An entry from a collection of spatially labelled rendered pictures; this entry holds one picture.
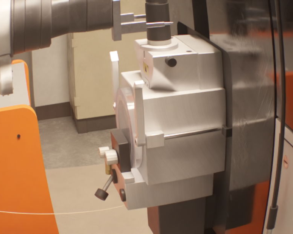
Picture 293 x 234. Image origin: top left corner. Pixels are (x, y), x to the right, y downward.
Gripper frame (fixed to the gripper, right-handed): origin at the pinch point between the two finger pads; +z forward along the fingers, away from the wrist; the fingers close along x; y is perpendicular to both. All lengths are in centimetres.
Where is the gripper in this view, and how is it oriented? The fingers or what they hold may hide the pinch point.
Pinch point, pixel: (165, 19)
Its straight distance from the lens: 67.9
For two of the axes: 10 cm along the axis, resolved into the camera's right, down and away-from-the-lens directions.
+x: -2.5, -3.2, 9.1
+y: -0.5, -9.4, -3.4
